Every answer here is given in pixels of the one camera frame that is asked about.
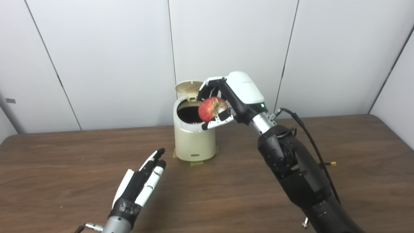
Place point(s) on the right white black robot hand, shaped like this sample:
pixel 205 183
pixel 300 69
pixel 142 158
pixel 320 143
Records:
pixel 245 94

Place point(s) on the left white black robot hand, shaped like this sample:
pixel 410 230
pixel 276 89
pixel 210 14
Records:
pixel 132 191

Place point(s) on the red apple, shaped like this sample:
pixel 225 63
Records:
pixel 210 108

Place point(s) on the round cream bin lid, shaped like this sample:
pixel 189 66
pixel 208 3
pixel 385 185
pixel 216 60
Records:
pixel 189 87

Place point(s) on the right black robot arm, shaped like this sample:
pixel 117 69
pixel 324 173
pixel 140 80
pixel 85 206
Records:
pixel 300 174

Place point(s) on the cream-colored bin body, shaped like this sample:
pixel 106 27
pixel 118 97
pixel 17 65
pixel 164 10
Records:
pixel 194 144

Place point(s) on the small gray wall label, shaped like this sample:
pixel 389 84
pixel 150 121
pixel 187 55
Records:
pixel 10 100

